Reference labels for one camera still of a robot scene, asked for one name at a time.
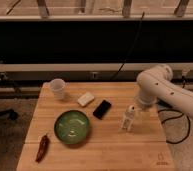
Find red chili pepper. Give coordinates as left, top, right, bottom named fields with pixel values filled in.
left=35, top=135, right=50, bottom=163

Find black smartphone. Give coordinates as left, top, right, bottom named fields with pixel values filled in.
left=93, top=100, right=111, bottom=119

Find black office chair base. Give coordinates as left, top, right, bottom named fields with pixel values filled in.
left=0, top=109, right=19, bottom=120

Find green ceramic bowl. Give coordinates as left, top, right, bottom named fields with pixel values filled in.
left=54, top=110, right=90, bottom=145

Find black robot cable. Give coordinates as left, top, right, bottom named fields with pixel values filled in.
left=157, top=106, right=192, bottom=145

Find small white bottle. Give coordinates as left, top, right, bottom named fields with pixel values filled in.
left=121, top=105, right=135, bottom=131

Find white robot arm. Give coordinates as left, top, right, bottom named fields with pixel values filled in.
left=136, top=64, right=193, bottom=119

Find clear plastic measuring cup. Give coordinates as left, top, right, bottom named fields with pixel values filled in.
left=49, top=78, right=65, bottom=100

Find black hanging cable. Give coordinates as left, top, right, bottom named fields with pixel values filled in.
left=108, top=11, right=146, bottom=82

